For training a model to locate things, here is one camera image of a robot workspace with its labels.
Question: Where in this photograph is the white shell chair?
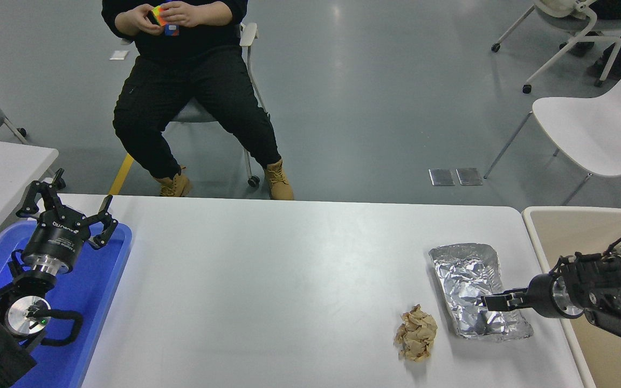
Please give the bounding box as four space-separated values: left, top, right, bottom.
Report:
484 42 621 208

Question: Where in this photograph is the person's left hand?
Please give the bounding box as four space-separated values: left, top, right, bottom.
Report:
161 1 209 27

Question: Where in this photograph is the tan paper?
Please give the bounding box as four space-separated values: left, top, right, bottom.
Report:
394 304 438 362

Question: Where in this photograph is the yellow floor tape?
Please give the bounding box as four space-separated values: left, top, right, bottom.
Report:
108 154 135 196

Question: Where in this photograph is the silver foil tray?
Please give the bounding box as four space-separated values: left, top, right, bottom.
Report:
429 243 534 341

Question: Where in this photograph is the blue plastic tray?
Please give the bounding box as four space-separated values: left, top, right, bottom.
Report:
0 221 133 388

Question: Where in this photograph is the metal floor plate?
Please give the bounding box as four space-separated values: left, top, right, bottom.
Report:
456 168 483 186
429 169 456 187

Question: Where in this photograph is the person's right hand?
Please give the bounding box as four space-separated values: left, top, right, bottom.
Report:
115 4 163 36

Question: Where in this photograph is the large pale bin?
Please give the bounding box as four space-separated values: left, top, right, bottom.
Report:
521 206 621 388

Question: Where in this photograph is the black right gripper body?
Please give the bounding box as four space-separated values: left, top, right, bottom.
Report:
526 273 560 318

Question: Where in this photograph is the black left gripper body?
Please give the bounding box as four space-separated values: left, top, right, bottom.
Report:
22 210 92 266

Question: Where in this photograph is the white-framed rolling chair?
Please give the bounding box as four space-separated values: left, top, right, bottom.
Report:
491 0 621 95

